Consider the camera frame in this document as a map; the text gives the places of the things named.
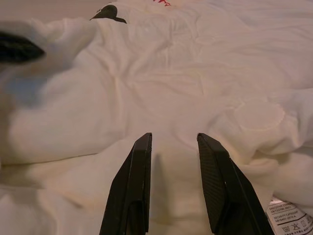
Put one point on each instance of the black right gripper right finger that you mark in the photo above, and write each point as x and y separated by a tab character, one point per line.
225	191

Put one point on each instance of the white cartoon print blanket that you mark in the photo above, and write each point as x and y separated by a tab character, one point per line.
171	73

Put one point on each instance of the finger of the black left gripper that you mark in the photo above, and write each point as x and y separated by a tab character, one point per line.
19	50

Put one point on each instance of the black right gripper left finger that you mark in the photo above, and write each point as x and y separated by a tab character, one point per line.
132	191

